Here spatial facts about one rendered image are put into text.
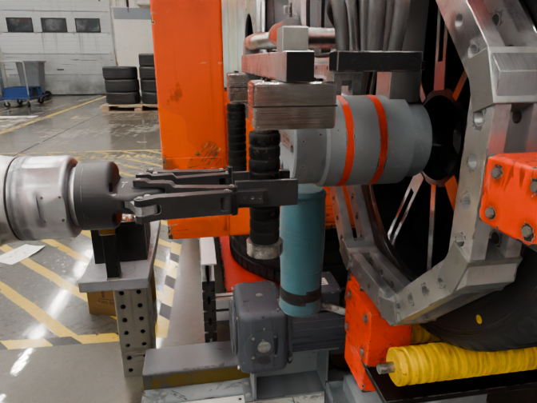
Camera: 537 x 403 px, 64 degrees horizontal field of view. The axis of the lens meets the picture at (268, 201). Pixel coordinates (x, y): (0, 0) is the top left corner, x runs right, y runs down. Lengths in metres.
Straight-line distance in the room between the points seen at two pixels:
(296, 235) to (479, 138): 0.42
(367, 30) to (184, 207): 0.26
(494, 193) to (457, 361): 0.37
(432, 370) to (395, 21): 0.51
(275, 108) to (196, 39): 0.64
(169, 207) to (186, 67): 0.67
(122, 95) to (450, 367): 8.62
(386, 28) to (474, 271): 0.27
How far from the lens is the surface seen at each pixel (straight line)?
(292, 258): 0.83
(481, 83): 0.48
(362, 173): 0.65
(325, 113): 0.47
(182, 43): 1.07
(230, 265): 1.57
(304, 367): 1.37
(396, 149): 0.65
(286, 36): 0.47
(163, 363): 1.38
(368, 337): 0.79
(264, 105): 0.46
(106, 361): 1.65
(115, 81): 9.06
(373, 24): 0.48
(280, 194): 0.48
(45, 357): 1.75
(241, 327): 1.06
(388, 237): 0.89
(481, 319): 0.66
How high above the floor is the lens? 0.97
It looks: 18 degrees down
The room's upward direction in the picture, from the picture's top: straight up
